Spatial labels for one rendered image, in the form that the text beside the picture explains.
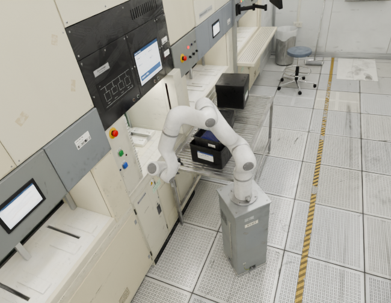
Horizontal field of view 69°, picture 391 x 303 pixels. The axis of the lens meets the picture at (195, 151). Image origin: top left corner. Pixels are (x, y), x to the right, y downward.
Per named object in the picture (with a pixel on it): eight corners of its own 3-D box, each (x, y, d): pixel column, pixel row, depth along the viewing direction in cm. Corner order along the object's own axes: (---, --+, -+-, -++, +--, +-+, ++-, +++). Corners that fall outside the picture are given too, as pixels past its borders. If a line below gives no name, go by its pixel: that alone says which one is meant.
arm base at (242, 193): (262, 199, 191) (263, 179, 179) (237, 210, 186) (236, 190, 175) (248, 181, 205) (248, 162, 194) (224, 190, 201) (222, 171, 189)
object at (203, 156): (191, 160, 231) (188, 143, 220) (207, 141, 249) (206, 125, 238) (222, 169, 218) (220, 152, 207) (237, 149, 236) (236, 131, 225)
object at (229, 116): (229, 136, 250) (228, 124, 242) (197, 134, 258) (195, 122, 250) (235, 118, 272) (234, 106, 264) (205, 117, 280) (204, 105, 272)
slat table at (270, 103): (240, 241, 254) (238, 180, 207) (180, 224, 276) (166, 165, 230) (270, 152, 344) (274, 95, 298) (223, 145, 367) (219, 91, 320)
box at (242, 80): (243, 109, 283) (243, 86, 268) (216, 107, 292) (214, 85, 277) (249, 95, 304) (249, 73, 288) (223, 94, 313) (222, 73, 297)
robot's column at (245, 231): (267, 263, 235) (272, 201, 188) (237, 277, 229) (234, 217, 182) (249, 237, 256) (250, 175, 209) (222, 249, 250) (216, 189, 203)
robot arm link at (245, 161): (249, 168, 189) (249, 138, 175) (258, 187, 175) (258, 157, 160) (231, 171, 189) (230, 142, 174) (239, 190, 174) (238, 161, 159)
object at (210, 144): (195, 157, 232) (190, 125, 212) (207, 143, 245) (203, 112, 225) (222, 165, 221) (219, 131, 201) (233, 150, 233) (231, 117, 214)
